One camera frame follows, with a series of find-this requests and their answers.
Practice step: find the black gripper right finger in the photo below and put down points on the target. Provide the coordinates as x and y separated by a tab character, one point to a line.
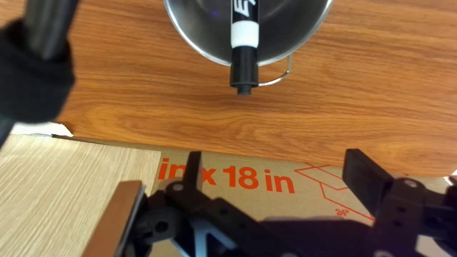
364	175

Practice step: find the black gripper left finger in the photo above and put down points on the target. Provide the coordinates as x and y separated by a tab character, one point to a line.
192	168

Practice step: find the black white Expo marker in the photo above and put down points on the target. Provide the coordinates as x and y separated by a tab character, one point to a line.
244	35

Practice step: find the stainless steel pot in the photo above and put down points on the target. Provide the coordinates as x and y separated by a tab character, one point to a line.
289	22

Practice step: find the cardboard panel with red print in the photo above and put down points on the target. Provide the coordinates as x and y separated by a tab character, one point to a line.
71	180

